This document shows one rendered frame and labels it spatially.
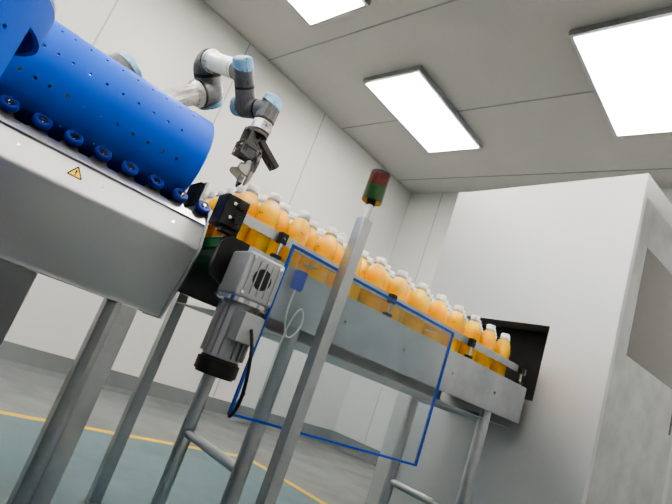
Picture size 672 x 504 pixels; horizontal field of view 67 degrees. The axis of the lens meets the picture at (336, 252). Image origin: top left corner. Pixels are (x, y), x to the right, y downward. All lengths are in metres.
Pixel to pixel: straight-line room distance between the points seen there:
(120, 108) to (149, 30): 3.42
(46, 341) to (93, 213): 3.09
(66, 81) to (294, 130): 4.27
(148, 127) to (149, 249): 0.32
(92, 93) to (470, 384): 1.68
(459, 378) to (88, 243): 1.43
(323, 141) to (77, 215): 4.62
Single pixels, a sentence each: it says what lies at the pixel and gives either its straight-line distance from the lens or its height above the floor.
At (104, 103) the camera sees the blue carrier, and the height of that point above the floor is 1.07.
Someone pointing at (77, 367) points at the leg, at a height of 0.42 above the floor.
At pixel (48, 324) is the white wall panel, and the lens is 4.42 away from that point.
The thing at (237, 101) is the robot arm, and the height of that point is 1.45.
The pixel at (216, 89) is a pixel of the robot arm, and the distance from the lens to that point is 2.32.
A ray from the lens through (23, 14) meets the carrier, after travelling 0.96.
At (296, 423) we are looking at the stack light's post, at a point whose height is 0.49.
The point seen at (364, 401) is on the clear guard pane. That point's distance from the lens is 1.72.
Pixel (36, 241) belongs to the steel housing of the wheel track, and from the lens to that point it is 1.43.
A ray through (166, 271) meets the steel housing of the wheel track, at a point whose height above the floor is 0.75.
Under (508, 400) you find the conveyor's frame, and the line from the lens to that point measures 2.44.
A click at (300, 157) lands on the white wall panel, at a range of 5.59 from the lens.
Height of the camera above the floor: 0.60
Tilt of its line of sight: 14 degrees up
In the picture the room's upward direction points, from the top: 20 degrees clockwise
